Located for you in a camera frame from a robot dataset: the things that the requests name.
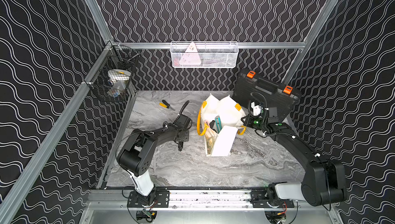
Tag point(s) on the black wire corner basket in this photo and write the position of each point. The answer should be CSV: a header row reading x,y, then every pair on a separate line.
x,y
119,57

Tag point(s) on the yellow black art knife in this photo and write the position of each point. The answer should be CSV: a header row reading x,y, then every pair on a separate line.
x,y
212,125

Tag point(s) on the white wire wall basket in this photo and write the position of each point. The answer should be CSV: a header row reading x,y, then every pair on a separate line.
x,y
212,54

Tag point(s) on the yellow black screwdriver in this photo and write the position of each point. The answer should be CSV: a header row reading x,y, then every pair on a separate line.
x,y
166,105

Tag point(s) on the silver mounting rail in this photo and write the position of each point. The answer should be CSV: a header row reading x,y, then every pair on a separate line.
x,y
209,198

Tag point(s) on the white pouch with yellow handles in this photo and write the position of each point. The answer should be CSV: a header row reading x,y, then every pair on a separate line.
x,y
230,112

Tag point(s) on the teal utility knife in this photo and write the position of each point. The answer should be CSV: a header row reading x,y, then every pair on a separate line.
x,y
218,123

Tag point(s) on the pink triangle card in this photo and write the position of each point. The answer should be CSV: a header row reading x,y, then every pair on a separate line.
x,y
190,57

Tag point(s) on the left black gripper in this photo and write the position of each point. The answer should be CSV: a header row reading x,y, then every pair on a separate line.
x,y
180,135

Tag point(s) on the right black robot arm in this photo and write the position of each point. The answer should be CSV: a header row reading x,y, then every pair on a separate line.
x,y
324,179

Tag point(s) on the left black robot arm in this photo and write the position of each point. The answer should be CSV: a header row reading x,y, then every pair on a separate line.
x,y
137,153

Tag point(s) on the black tool case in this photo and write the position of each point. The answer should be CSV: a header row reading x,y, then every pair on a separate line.
x,y
253,87

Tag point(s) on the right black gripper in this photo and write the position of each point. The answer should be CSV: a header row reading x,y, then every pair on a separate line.
x,y
247,122

